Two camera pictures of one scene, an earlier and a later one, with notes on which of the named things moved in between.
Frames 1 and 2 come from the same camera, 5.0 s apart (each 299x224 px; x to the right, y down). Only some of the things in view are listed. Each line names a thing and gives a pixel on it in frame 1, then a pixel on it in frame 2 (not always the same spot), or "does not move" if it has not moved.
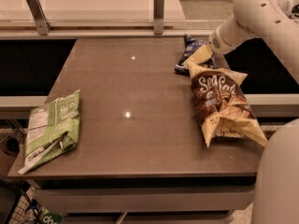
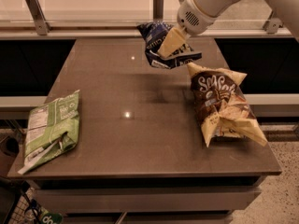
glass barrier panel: (116, 7) does not move
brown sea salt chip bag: (220, 105) does not move
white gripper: (219, 45) → (191, 20)
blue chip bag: (190, 46) → (153, 35)
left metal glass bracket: (43, 26) does not move
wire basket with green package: (24, 209) does not move
